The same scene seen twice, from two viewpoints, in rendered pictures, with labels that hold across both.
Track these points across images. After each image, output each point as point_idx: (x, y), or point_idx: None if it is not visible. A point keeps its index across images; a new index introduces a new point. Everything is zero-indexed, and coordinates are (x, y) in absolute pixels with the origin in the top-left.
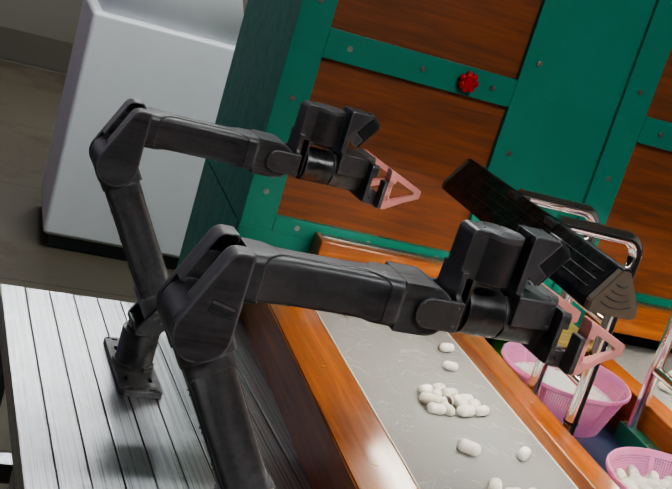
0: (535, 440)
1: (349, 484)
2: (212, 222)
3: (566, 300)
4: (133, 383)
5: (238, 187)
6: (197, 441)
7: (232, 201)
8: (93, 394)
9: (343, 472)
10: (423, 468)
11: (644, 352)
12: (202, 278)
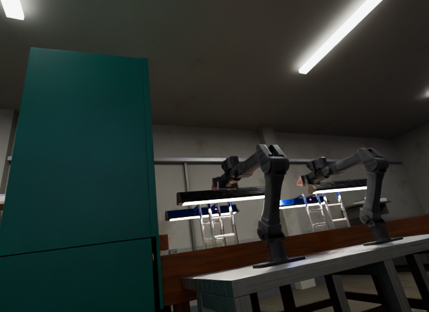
0: None
1: (322, 233)
2: (86, 269)
3: (212, 221)
4: (296, 257)
5: (131, 226)
6: (313, 255)
7: (126, 237)
8: (316, 258)
9: (317, 234)
10: None
11: None
12: (376, 153)
